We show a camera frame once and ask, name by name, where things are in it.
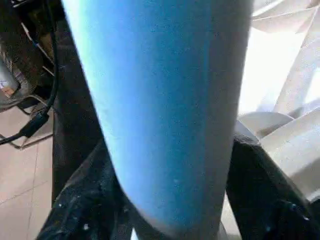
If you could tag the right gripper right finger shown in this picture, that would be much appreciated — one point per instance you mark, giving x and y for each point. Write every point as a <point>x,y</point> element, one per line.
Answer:
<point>265,200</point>

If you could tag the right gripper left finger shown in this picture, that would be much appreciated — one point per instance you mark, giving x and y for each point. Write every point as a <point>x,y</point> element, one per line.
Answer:
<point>85,205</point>

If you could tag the white plastic table top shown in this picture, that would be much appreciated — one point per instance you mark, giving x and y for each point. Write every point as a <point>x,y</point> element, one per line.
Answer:
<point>287,150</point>

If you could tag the white plastic table leg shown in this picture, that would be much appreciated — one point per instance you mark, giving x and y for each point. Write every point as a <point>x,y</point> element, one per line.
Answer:
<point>162,100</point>

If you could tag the grey metal frame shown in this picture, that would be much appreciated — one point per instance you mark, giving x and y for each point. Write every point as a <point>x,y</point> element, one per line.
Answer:
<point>35,98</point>

